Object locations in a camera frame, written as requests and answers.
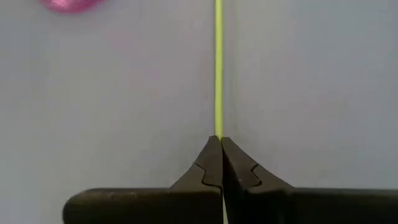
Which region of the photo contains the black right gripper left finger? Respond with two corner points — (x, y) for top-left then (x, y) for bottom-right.
(63, 136), (223, 224)

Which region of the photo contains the white tulip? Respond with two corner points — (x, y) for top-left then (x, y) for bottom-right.
(213, 0), (224, 141)

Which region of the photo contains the pink ribbed glass vase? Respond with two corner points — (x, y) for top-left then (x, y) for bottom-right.
(39, 0), (105, 15)

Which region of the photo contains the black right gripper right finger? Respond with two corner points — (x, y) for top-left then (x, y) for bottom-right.
(222, 136), (398, 224)

